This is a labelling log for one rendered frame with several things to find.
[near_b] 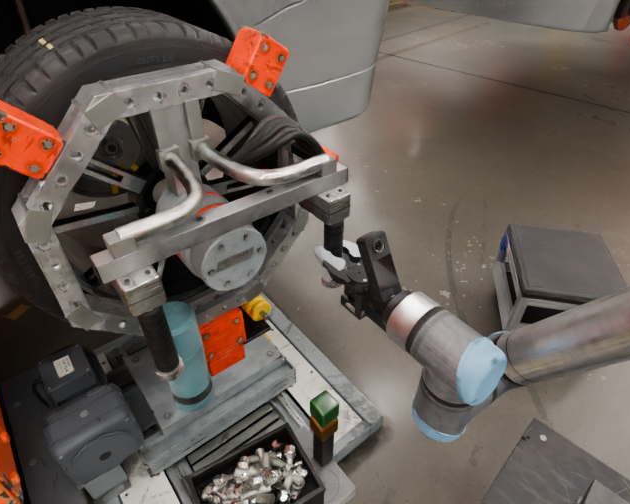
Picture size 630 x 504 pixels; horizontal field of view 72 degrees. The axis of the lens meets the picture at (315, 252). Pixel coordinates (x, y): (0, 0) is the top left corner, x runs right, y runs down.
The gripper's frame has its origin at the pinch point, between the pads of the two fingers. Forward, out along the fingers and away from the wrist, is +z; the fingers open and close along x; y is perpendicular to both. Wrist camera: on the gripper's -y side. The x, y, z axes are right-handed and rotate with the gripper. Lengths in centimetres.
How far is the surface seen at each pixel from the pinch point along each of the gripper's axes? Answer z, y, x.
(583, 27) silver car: 69, 6, 245
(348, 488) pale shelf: -25.2, 38.1, -14.3
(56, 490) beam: 31, 70, -65
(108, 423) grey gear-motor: 21, 43, -47
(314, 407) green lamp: -17.4, 17.3, -16.5
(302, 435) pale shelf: -11.1, 38.1, -14.8
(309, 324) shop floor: 44, 83, 29
